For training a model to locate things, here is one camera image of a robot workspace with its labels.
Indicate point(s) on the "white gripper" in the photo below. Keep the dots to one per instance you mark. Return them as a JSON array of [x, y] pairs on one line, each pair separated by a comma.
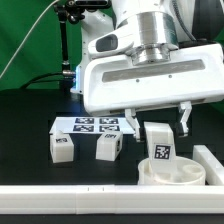
[[193, 75]]

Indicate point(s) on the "white round stool seat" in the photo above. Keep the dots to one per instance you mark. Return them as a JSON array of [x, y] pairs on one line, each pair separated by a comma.
[[186, 172]]

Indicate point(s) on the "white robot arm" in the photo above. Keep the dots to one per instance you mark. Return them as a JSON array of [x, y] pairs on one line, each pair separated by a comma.
[[145, 58]]

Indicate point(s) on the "white sheet with markers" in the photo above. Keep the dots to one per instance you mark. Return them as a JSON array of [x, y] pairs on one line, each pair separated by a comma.
[[90, 125]]

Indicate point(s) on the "white front fence rail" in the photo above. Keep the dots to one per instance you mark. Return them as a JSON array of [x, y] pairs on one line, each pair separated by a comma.
[[98, 199]]

